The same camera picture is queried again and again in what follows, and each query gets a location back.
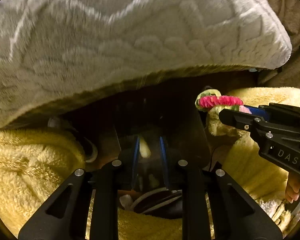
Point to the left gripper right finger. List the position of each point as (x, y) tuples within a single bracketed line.
[(214, 205)]

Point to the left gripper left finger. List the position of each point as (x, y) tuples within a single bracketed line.
[(64, 215)]

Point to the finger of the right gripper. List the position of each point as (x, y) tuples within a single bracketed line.
[(258, 111), (238, 119)]

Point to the pink green hair scrunchie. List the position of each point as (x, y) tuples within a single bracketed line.
[(212, 98)]

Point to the right hand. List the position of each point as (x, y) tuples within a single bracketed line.
[(292, 191)]

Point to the yellow fluffy blanket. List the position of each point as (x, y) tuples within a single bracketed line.
[(33, 163)]

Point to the grey plush blanket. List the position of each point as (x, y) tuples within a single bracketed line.
[(55, 55)]

